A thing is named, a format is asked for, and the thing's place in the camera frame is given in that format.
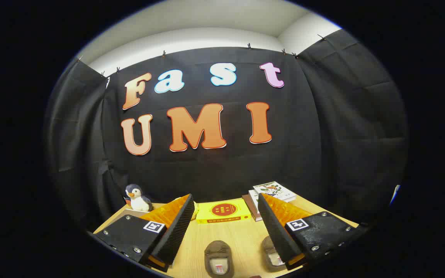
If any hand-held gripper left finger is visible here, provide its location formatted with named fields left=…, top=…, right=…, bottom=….
left=93, top=194, right=196, bottom=273

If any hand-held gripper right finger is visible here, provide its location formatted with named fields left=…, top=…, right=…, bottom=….
left=257, top=193, right=366, bottom=271

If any brown fuzzy shoe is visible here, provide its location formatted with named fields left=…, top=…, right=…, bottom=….
left=204, top=240, right=234, bottom=278
left=261, top=236, right=289, bottom=273

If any yellow round plush bun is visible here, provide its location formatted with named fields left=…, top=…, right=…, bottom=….
left=186, top=197, right=200, bottom=221

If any white floral cover book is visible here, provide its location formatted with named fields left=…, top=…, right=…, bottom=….
left=253, top=181, right=296, bottom=203

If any white book with green print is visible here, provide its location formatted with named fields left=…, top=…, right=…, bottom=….
left=248, top=189, right=262, bottom=211

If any yellow book with red circle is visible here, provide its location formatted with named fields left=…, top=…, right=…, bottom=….
left=196, top=199, right=251, bottom=224

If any penguin plush toy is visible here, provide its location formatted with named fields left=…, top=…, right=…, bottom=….
left=124, top=184, right=153, bottom=212

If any black backdrop cloth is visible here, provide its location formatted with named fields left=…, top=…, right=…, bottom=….
left=45, top=29, right=408, bottom=232

